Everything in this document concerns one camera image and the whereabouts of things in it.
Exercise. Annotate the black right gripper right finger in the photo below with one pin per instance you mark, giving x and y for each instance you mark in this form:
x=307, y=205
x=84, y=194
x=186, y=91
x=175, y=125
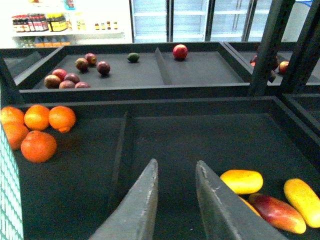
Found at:
x=224, y=215

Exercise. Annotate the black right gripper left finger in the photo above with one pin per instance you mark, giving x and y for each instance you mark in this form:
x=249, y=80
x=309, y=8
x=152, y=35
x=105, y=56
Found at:
x=134, y=218

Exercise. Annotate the light blue plastic basket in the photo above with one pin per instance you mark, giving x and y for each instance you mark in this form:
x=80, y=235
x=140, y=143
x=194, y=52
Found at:
x=11, y=221

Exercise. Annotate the yellow mango left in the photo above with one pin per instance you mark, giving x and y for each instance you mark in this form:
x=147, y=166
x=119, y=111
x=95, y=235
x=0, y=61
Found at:
x=243, y=182

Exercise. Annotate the red yellow mango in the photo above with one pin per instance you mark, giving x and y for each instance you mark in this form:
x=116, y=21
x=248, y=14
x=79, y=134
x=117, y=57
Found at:
x=278, y=213

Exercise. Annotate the yellow mango right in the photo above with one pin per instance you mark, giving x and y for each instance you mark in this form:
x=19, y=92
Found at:
x=303, y=198

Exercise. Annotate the green avocado far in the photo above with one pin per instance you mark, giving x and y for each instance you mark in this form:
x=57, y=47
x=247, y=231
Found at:
x=133, y=57

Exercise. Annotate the black tray divider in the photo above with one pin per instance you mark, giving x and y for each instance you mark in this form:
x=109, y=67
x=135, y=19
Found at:
x=123, y=160

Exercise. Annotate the orange front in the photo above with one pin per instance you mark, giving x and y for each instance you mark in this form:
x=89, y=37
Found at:
x=38, y=146

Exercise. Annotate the orange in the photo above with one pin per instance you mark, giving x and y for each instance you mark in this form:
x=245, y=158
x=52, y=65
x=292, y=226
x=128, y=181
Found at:
x=11, y=114
x=37, y=117
x=38, y=146
x=15, y=133
x=62, y=118

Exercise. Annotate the orange back right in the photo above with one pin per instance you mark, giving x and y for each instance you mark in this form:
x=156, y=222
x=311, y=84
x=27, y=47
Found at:
x=62, y=118

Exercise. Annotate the orange back middle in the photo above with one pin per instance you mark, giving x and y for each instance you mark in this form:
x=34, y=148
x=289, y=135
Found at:
x=37, y=117

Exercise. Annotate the orange left middle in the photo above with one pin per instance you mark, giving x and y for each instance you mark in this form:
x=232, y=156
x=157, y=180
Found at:
x=15, y=133

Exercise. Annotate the black upper fruit tray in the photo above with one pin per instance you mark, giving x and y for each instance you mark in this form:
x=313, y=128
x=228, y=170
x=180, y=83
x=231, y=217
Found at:
x=210, y=69

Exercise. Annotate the orange back left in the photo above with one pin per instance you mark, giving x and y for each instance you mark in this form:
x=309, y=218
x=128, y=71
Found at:
x=11, y=114

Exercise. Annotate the red apple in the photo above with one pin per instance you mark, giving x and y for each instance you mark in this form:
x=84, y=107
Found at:
x=180, y=52

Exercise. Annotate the glass door display fridge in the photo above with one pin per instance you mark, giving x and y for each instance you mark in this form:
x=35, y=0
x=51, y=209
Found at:
x=166, y=21

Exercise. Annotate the white grocery shelf with bottles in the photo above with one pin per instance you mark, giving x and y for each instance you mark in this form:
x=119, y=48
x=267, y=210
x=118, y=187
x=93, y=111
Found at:
x=55, y=23

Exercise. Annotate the black metal shelf post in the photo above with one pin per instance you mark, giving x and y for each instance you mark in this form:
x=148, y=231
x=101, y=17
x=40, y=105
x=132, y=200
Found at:
x=276, y=23

